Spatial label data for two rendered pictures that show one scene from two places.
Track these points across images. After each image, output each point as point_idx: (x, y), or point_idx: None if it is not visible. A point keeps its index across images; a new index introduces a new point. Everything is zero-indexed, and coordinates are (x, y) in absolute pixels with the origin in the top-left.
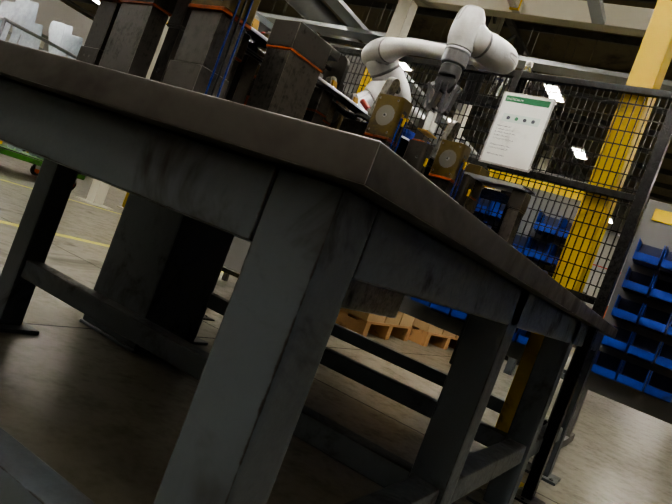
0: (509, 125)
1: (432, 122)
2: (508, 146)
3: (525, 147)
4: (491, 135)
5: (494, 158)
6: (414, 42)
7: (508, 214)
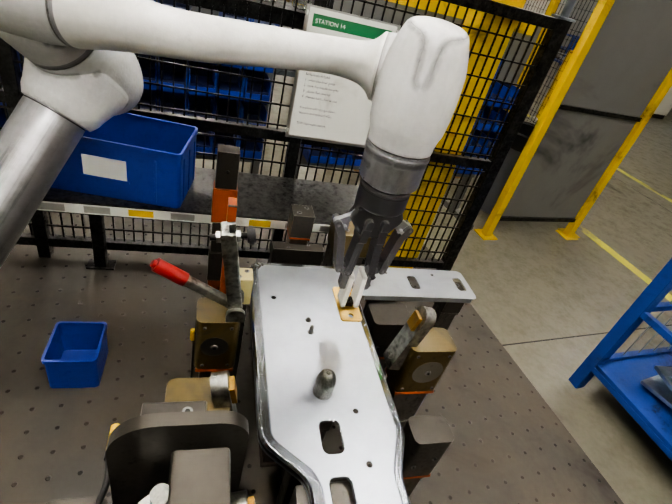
0: (327, 74)
1: (361, 294)
2: (330, 110)
3: (357, 111)
4: (299, 93)
5: (311, 131)
6: (199, 38)
7: (442, 319)
